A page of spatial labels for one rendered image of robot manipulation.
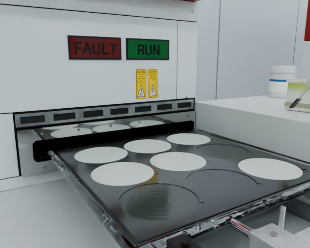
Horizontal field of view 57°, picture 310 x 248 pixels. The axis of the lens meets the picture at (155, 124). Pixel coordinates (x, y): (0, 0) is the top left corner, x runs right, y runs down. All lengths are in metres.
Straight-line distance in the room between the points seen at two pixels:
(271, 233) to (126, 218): 0.15
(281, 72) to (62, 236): 0.73
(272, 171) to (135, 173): 0.22
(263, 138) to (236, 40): 2.46
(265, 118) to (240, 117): 0.07
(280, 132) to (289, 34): 3.14
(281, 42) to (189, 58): 2.88
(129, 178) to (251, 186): 0.18
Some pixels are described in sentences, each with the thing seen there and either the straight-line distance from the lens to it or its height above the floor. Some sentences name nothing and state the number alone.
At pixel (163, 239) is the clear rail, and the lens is 0.30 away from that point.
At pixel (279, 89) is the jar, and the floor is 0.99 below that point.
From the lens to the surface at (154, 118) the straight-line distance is 0.71.
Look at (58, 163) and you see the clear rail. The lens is 0.52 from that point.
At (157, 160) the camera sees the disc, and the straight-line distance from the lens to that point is 0.51.
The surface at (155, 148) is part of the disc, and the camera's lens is 0.58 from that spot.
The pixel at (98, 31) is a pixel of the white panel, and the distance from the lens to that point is 0.65.
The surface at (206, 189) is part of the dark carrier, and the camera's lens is 0.41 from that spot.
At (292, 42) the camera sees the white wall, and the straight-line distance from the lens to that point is 3.78.
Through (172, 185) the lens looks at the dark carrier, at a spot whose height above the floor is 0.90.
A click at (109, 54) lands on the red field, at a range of 0.65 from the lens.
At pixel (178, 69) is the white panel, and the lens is 0.75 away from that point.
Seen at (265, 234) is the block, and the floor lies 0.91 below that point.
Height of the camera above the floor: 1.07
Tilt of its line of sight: 12 degrees down
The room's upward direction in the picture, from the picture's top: straight up
